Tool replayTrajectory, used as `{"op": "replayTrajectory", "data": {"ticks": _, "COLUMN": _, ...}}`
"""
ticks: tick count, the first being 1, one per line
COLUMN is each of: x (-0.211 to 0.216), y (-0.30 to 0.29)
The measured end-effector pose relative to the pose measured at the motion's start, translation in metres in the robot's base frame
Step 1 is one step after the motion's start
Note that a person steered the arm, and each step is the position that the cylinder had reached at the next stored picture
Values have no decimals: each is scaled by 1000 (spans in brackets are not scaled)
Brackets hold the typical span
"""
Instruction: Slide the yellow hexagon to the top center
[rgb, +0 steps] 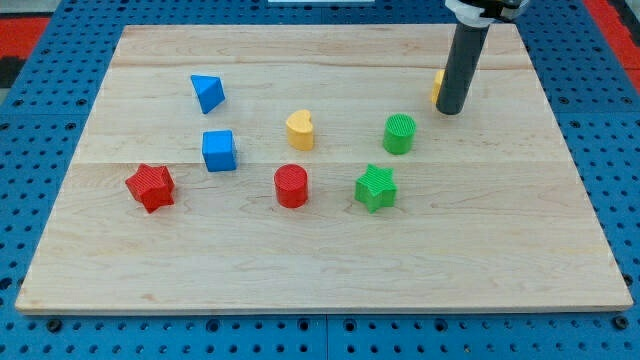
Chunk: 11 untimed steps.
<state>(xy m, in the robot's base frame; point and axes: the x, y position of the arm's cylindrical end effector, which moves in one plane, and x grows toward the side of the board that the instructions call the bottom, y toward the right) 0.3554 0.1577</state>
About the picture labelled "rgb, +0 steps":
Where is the yellow heart block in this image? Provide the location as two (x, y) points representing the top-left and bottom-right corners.
(285, 109), (314, 151)

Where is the red star block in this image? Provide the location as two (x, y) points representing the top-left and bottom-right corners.
(125, 164), (175, 213)

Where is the blue cube block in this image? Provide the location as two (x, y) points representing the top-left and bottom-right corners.
(201, 130), (237, 172)

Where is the yellow hexagon block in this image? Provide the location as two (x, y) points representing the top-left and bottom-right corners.
(431, 69), (445, 105)

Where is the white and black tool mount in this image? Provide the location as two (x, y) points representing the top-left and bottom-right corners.
(444, 0), (529, 27)

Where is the green star block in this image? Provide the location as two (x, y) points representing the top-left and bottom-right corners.
(354, 164), (397, 213)

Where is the wooden board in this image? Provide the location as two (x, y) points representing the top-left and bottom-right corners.
(15, 24), (633, 315)

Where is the green cylinder block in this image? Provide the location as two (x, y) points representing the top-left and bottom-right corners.
(382, 113), (417, 155)

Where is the blue triangular prism block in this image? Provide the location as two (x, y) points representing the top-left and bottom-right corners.
(190, 75), (226, 114)

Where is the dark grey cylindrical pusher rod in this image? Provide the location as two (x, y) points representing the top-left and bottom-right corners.
(436, 23), (489, 115)

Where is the red cylinder block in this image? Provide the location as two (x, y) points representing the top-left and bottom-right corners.
(274, 164), (308, 208)

